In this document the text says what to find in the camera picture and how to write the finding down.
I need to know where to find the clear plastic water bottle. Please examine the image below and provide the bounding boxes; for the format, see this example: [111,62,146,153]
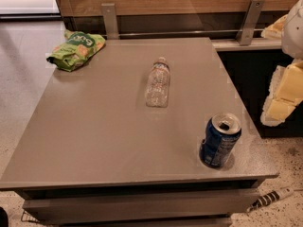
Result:
[145,57,170,108]

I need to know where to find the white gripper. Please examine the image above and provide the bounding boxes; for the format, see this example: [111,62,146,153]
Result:
[260,0,303,127]

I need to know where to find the grey drawer cabinet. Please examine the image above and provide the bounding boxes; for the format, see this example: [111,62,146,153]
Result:
[1,38,277,226]

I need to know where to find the right metal bracket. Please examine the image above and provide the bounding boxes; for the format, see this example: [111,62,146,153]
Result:
[236,0,265,46]

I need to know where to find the striped black white cable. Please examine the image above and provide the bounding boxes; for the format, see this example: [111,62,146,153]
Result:
[246,186,295,213]

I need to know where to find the blue pepsi can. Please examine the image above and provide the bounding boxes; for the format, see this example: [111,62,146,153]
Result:
[199,113,241,168]

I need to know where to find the green rice chip bag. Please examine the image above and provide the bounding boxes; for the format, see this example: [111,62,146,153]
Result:
[46,30,106,72]

